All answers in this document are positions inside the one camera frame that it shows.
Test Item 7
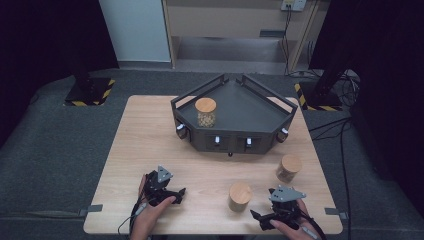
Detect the black socket cable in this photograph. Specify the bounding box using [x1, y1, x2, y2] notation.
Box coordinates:
[281, 5, 292, 76]

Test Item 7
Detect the glass jar green contents wooden lid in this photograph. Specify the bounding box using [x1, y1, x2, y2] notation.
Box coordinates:
[227, 182, 254, 214]

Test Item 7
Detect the bundle of black cables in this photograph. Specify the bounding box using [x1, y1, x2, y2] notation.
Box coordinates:
[338, 70, 362, 108]

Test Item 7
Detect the black stand hazard-striped base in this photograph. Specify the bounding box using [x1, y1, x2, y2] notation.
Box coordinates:
[293, 49, 345, 112]
[62, 49, 117, 108]

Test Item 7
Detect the hand-held gripper cable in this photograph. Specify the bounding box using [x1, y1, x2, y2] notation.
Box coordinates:
[299, 207, 328, 240]
[117, 196, 150, 240]

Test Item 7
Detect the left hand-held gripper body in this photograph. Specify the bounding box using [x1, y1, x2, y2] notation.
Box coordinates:
[142, 164, 175, 206]

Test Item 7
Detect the black corner shelf rack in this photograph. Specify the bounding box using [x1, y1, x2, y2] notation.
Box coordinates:
[170, 73, 299, 158]

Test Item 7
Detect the person's right hand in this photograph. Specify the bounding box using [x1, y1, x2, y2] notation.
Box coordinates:
[268, 198, 322, 240]

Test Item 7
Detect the black floor cable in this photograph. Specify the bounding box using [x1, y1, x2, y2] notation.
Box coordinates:
[307, 116, 354, 240]

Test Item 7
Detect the white panel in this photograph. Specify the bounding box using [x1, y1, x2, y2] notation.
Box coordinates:
[98, 0, 172, 64]

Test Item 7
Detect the left hand-held gripper cable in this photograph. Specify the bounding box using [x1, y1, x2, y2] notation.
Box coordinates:
[117, 196, 150, 240]

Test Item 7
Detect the grey tape strip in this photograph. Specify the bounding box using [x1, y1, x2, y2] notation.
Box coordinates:
[77, 203, 104, 217]
[324, 207, 350, 221]

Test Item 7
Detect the glass jar pale contents wooden lid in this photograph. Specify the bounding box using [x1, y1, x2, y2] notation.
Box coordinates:
[194, 96, 218, 129]

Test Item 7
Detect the white wall socket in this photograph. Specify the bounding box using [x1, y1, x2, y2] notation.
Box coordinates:
[280, 0, 308, 12]

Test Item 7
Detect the person's left hand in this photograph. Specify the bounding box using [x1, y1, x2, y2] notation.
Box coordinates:
[133, 173, 177, 229]

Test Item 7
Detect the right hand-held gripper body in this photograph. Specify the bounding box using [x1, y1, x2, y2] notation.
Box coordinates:
[267, 184, 307, 232]

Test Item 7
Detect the glass jar dark contents wooden lid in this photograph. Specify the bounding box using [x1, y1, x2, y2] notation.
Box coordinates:
[275, 153, 303, 184]

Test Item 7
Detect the right hand-held gripper cable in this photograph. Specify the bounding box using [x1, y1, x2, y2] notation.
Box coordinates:
[299, 207, 328, 240]

